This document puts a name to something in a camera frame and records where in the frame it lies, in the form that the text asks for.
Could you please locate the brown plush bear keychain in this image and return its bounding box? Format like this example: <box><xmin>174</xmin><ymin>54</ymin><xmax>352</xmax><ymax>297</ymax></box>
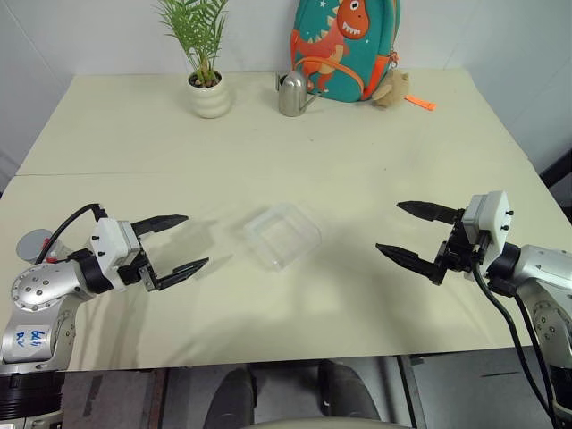
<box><xmin>371</xmin><ymin>70</ymin><xmax>413</xmax><ymax>110</ymax></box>

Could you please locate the dark rounded shape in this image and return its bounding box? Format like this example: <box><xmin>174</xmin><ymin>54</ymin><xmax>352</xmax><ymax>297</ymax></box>
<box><xmin>204</xmin><ymin>367</ymin><xmax>259</xmax><ymax>429</ymax></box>
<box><xmin>314</xmin><ymin>359</ymin><xmax>382</xmax><ymax>422</ymax></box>

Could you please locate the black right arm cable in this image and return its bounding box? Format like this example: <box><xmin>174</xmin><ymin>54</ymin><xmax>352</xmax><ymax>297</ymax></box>
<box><xmin>471</xmin><ymin>257</ymin><xmax>560</xmax><ymax>429</ymax></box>
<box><xmin>502</xmin><ymin>285</ymin><xmax>559</xmax><ymax>403</ymax></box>

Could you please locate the green palm plant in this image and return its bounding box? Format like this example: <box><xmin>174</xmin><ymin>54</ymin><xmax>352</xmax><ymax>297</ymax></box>
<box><xmin>155</xmin><ymin>0</ymin><xmax>232</xmax><ymax>87</ymax></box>

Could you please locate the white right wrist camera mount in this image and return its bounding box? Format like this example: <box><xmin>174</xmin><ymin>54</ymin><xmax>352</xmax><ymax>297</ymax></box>
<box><xmin>461</xmin><ymin>190</ymin><xmax>514</xmax><ymax>282</ymax></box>

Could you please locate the stainless steel watering can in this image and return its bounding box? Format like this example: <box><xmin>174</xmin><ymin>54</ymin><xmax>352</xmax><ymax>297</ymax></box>
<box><xmin>273</xmin><ymin>71</ymin><xmax>324</xmax><ymax>119</ymax></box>

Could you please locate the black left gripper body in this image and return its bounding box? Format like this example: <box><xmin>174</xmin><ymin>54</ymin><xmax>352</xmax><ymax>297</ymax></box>
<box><xmin>117</xmin><ymin>222</ymin><xmax>162</xmax><ymax>293</ymax></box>

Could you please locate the orange strap tag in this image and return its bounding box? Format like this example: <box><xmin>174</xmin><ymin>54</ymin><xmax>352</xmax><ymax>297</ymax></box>
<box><xmin>403</xmin><ymin>94</ymin><xmax>437</xmax><ymax>113</ymax></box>

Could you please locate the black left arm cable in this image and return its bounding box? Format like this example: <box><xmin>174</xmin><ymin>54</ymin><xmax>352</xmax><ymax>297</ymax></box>
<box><xmin>34</xmin><ymin>202</ymin><xmax>107</xmax><ymax>265</ymax></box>

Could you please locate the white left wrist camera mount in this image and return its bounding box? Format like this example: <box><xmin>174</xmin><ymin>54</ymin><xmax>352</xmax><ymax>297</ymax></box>
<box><xmin>91</xmin><ymin>216</ymin><xmax>145</xmax><ymax>290</ymax></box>

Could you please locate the clear square plastic container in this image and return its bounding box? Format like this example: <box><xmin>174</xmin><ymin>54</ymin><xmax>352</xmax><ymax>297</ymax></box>
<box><xmin>242</xmin><ymin>201</ymin><xmax>324</xmax><ymax>274</ymax></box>

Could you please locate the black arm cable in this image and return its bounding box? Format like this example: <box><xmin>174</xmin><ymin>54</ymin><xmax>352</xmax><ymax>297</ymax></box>
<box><xmin>502</xmin><ymin>285</ymin><xmax>559</xmax><ymax>403</ymax></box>
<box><xmin>34</xmin><ymin>202</ymin><xmax>107</xmax><ymax>265</ymax></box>
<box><xmin>471</xmin><ymin>257</ymin><xmax>560</xmax><ymax>429</ymax></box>

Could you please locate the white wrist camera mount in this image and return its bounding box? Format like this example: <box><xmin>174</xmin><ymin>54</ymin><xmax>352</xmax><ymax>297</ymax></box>
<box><xmin>91</xmin><ymin>216</ymin><xmax>145</xmax><ymax>290</ymax></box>
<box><xmin>461</xmin><ymin>190</ymin><xmax>514</xmax><ymax>282</ymax></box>

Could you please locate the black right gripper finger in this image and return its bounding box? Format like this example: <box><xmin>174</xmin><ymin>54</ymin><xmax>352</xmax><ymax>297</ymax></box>
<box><xmin>396</xmin><ymin>200</ymin><xmax>458</xmax><ymax>225</ymax></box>
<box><xmin>375</xmin><ymin>242</ymin><xmax>439</xmax><ymax>282</ymax></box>

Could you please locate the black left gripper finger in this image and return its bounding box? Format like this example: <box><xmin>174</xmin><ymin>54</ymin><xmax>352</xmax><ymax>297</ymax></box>
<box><xmin>156</xmin><ymin>257</ymin><xmax>211</xmax><ymax>291</ymax></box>
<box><xmin>132</xmin><ymin>214</ymin><xmax>190</xmax><ymax>237</ymax></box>

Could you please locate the white ribbed plant pot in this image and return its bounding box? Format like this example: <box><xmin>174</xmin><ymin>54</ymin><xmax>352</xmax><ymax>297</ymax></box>
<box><xmin>185</xmin><ymin>70</ymin><xmax>232</xmax><ymax>120</ymax></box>

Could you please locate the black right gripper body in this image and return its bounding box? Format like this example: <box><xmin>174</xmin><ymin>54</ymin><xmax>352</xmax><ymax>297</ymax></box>
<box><xmin>430</xmin><ymin>207</ymin><xmax>490</xmax><ymax>287</ymax></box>

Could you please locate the black furniture edge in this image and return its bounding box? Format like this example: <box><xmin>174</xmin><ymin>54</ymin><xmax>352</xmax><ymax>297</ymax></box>
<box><xmin>539</xmin><ymin>148</ymin><xmax>572</xmax><ymax>189</ymax></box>

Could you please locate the teal dinosaur backpack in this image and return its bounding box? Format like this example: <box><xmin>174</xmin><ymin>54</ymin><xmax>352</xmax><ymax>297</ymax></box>
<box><xmin>290</xmin><ymin>0</ymin><xmax>402</xmax><ymax>105</ymax></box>

